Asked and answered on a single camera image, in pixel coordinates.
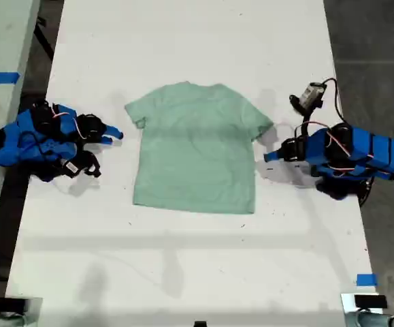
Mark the pale green T-shirt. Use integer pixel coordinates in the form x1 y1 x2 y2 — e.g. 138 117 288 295
124 80 274 215

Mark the black stand leg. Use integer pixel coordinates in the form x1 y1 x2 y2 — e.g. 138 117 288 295
33 13 55 63

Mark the square blue tape piece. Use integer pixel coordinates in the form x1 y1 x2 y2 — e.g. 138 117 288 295
356 273 378 287

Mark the small black box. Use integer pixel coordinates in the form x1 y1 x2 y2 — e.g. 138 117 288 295
354 294 388 309
0 297 27 313

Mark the pale grey tube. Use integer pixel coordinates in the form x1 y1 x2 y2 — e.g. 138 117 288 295
356 311 394 327
0 315 27 327

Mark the black camera stalk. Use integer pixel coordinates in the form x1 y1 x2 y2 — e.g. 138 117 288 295
294 114 314 139

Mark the black labelled gripper camera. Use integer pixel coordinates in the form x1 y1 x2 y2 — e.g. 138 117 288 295
59 151 102 178

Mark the silver black gripper camera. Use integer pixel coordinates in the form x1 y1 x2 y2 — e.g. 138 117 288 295
289 81 327 119

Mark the black camera cable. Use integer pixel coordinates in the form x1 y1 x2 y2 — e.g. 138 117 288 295
318 77 348 125
16 131 67 163

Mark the black arm base cable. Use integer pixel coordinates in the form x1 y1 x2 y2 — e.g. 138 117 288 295
358 166 378 208

